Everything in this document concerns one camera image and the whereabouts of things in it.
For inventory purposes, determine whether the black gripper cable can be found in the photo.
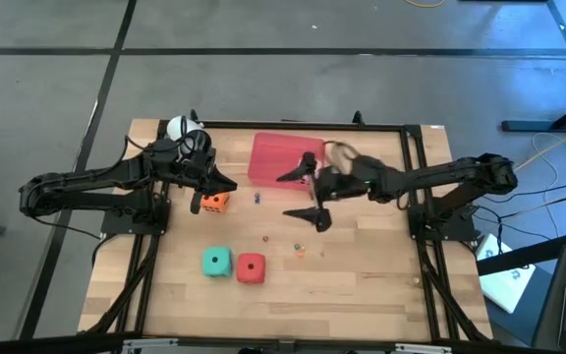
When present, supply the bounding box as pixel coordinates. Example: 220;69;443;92
124;116;205;159
322;140;362;174

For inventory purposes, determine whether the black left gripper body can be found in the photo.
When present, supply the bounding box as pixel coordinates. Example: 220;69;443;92
149;140;218;191

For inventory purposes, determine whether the black floor cable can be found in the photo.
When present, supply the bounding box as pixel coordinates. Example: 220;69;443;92
469;174;566;237

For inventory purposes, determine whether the black camera rig crossbar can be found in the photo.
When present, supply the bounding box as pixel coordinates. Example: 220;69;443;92
0;331;566;354

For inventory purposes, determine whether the black aluminium table frame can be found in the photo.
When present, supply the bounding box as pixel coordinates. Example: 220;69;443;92
79;108;493;345

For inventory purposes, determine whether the black diagonal frame strut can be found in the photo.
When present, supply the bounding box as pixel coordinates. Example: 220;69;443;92
477;228;566;276

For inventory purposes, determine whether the large teal foam die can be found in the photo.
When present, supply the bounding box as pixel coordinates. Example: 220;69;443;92
200;246;234;279

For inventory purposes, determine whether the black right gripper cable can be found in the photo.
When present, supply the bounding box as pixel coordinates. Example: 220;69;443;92
322;140;362;174

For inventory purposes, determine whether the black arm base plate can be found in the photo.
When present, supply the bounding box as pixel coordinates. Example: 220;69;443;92
100;196;171;236
407;201;479;242

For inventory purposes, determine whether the pink translucent plastic bin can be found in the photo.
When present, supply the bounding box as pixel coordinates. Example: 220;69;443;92
247;131;326;192

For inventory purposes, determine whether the large red foam die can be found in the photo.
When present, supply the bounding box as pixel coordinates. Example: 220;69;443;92
236;252;267;285

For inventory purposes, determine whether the white box with blue print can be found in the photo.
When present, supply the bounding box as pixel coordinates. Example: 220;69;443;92
476;233;537;315

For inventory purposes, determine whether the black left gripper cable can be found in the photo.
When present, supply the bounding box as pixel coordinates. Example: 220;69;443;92
124;116;205;159

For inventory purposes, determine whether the white floor cable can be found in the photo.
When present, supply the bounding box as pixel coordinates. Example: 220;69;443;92
531;132;566;207

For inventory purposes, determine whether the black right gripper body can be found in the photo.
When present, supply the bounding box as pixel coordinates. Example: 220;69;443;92
310;156;377;212

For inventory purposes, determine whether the yellow hanging cable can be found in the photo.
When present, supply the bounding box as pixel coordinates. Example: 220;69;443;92
512;119;566;174

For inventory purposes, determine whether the large orange foam die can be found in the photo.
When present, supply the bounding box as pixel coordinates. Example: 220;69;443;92
201;192;231;214

